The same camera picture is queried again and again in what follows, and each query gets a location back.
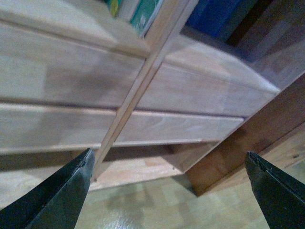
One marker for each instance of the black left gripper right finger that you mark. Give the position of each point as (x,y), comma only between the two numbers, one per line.
(280,196)

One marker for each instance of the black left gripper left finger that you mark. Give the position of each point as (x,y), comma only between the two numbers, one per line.
(56,202)

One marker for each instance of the wooden bookshelf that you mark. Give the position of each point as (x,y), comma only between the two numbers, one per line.
(74,77)

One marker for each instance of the teal cover book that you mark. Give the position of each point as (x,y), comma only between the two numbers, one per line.
(145,15)

